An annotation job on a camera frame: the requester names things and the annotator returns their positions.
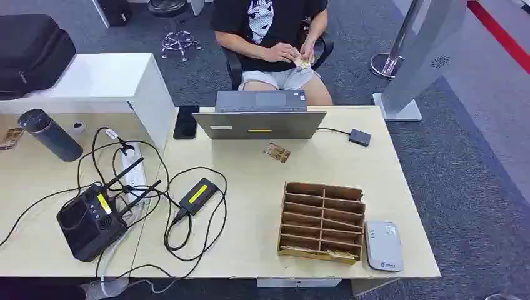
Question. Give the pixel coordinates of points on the grey laptop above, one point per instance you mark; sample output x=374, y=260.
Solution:
x=260, y=118

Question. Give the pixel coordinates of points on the black power brick yellow label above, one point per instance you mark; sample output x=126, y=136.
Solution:
x=198, y=196

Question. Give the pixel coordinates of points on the black smartphone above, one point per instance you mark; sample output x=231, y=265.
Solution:
x=186, y=121

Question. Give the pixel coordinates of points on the black office chair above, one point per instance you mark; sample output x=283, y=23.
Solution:
x=234, y=66

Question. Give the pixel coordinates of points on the wooden card box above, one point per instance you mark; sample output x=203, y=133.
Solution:
x=322, y=221

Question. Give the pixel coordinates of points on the cards in person's hands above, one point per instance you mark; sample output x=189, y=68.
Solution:
x=302, y=63

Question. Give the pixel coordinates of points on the small black adapter box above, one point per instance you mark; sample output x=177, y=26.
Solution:
x=360, y=137

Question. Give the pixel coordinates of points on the card in wooden box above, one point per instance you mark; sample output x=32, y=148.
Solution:
x=327, y=254

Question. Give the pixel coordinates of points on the person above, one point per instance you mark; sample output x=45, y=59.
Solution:
x=271, y=25

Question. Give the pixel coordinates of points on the white power strip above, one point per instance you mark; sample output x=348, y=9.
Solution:
x=135, y=174

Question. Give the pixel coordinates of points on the chrome stool base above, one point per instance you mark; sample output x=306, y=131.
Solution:
x=179, y=41

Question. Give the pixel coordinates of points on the grey white handheld device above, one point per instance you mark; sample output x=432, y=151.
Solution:
x=384, y=246

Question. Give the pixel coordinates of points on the chrome pole with round base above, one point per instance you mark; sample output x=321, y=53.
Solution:
x=391, y=56

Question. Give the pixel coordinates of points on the white cabinet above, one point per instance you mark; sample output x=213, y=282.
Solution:
x=103, y=85

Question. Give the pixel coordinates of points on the grey standing panel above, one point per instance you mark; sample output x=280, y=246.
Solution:
x=418, y=58

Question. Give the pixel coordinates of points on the black router with antennas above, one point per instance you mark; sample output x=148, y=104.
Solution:
x=91, y=221

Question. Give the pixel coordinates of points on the dark grey cylinder bottle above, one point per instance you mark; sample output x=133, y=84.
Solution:
x=51, y=135

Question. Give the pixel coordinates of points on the black bag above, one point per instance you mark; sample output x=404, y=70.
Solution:
x=31, y=54

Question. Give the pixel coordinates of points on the patterned brown object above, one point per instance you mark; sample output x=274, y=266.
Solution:
x=10, y=138

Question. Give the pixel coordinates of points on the red floor tape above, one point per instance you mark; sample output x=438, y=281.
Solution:
x=501, y=35

